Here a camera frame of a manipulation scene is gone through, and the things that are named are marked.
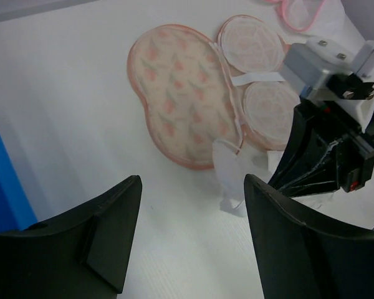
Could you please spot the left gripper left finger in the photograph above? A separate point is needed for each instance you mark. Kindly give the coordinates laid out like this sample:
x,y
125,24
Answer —
x,y
81,253

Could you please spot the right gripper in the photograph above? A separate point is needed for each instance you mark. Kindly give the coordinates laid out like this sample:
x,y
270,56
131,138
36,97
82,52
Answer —
x,y
326,151

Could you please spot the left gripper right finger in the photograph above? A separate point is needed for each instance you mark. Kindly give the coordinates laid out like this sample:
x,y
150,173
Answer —
x,y
302,253

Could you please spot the white satin bra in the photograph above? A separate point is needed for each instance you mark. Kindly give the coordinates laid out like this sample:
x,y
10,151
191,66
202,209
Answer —
x,y
232,164

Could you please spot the floral orange laundry bag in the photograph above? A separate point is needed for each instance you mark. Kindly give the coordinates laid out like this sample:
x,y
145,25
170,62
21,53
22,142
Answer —
x,y
195,90

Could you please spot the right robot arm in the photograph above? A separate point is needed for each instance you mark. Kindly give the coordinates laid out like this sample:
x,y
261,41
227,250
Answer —
x,y
326,151

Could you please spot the pink trimmed mesh laundry bag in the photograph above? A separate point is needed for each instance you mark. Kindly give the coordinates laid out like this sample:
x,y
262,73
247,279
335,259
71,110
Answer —
x,y
318,18

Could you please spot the blue plastic bin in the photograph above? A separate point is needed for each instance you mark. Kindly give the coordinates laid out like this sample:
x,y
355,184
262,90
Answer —
x,y
15,210

